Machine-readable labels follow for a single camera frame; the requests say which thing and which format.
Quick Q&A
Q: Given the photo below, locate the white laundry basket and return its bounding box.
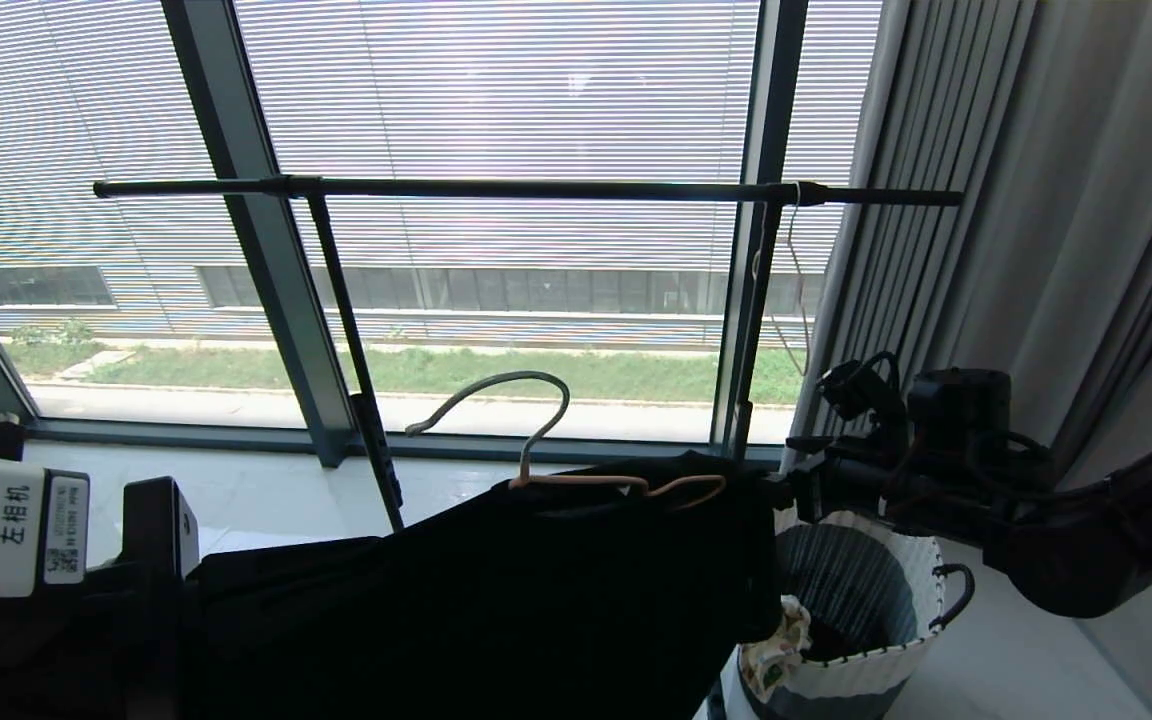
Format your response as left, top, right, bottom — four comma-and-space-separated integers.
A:
731, 505, 977, 720

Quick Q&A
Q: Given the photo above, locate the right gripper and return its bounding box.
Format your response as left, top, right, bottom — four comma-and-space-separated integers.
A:
786, 440, 912, 526

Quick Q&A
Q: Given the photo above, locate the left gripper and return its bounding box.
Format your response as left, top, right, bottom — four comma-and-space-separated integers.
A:
86, 477, 200, 651

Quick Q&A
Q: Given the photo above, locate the cream printed garment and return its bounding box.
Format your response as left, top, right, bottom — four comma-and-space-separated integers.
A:
739, 597, 812, 701

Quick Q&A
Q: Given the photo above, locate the grey curtain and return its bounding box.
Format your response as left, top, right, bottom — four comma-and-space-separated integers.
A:
781, 0, 1152, 481

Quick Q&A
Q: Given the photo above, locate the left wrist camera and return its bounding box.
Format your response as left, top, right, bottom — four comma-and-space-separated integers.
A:
0, 458, 92, 601

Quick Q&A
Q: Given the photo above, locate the pink clothes hanger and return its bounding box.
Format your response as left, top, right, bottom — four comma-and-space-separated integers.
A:
404, 370, 727, 511
751, 205, 815, 379

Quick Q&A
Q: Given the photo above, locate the black cable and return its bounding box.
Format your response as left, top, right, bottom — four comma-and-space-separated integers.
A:
861, 350, 902, 401

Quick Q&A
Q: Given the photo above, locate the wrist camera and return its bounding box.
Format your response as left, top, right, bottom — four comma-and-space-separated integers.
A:
0, 458, 92, 601
816, 355, 905, 426

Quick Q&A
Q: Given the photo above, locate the black short-sleeved shirt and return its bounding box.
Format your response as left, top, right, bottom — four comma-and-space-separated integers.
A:
181, 450, 787, 720

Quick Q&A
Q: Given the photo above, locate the window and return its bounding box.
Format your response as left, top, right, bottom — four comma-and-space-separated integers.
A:
0, 0, 882, 471

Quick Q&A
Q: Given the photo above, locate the black clothes rack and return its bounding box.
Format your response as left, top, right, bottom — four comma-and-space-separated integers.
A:
94, 175, 964, 533

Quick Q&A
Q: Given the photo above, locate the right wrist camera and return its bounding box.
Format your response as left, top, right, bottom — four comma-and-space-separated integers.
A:
816, 355, 905, 426

